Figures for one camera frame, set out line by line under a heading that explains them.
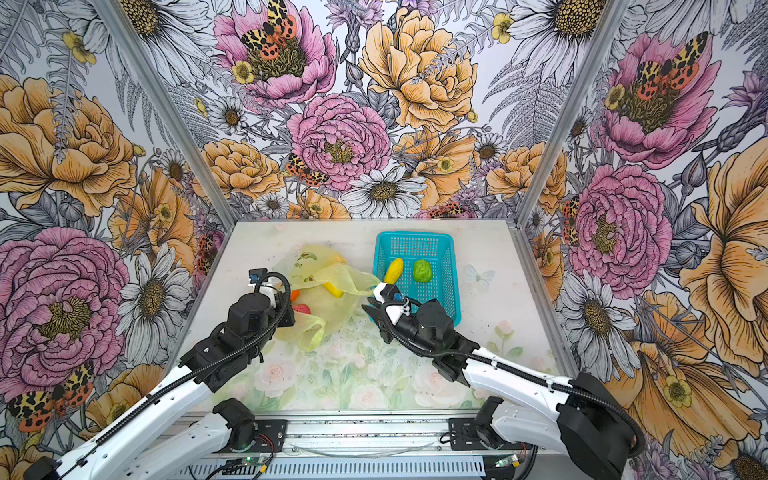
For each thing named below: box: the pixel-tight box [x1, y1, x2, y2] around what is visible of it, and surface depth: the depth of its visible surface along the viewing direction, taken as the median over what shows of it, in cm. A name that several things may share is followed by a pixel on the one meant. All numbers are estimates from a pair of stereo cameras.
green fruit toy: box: [413, 259, 433, 283], surface depth 102 cm
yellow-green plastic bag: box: [275, 245, 382, 353], surface depth 85 cm
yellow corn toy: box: [384, 258, 404, 285], surface depth 105 cm
